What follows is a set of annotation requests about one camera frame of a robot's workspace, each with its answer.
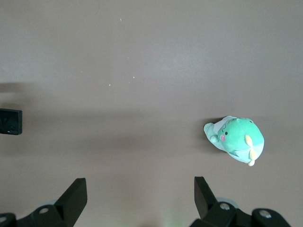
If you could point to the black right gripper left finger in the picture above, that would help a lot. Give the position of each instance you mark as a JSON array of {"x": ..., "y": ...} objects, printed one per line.
[{"x": 66, "y": 205}]

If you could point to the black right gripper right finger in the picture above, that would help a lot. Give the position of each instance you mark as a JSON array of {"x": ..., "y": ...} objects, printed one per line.
[{"x": 208, "y": 208}]

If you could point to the black folded flip phone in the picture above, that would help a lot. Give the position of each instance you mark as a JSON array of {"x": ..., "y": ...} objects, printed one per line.
[{"x": 10, "y": 121}]

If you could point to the green dinosaur plush toy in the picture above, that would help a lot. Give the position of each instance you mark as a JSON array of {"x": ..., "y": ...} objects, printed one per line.
[{"x": 236, "y": 134}]

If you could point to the brown table cover mat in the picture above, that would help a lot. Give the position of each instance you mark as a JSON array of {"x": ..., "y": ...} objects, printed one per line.
[{"x": 142, "y": 71}]

